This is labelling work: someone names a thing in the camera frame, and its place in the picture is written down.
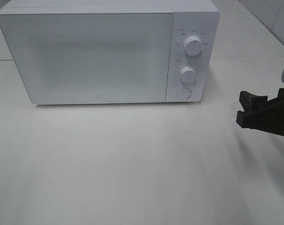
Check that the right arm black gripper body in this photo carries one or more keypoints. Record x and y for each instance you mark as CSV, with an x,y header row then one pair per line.
x,y
278,117

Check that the round white door button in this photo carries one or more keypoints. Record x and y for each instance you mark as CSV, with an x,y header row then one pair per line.
x,y
184,93

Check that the white timer knob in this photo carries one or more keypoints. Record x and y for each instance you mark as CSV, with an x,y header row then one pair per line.
x,y
188,74

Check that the white microwave door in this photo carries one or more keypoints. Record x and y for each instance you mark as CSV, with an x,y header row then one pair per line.
x,y
91,58

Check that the upper white power knob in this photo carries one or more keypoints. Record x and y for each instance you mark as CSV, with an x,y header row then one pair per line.
x,y
193,45

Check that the white microwave oven body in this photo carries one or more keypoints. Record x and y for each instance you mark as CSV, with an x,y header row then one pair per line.
x,y
199,17

